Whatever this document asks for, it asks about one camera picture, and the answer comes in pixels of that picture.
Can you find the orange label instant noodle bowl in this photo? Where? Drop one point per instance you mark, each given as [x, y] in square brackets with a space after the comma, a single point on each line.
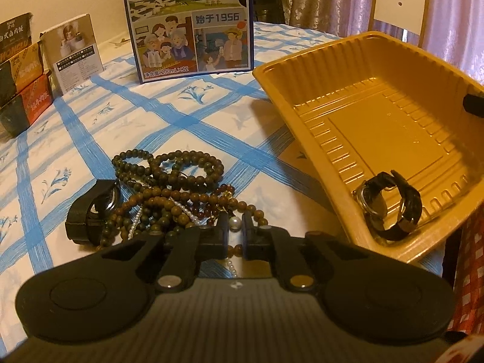
[22, 64]

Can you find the red checkered cloth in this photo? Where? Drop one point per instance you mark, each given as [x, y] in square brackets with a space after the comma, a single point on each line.
[469, 272]

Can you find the red label instant noodle bowl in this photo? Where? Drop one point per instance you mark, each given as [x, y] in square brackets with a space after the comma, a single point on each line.
[30, 100]

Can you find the small white product box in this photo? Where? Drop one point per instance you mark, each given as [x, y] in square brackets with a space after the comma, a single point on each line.
[77, 53]

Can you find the lilac curtain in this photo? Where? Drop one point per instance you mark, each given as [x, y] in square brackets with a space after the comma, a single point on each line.
[453, 26]

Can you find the white wooden chair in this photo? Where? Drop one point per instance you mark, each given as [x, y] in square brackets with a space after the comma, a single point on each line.
[400, 3]

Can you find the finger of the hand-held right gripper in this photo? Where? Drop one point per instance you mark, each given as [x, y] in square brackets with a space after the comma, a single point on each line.
[475, 104]

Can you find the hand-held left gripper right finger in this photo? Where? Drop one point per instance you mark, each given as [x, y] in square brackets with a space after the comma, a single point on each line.
[251, 242]

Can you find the golden plastic tray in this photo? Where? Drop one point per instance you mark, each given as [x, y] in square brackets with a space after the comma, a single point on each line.
[378, 132]

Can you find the blue checked white tablecloth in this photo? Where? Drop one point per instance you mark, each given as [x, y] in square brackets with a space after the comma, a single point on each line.
[113, 140]

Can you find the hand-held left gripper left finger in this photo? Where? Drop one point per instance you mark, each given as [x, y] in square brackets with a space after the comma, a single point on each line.
[215, 240]

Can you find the blue illustrated milk carton box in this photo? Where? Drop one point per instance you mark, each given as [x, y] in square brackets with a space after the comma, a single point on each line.
[189, 26]

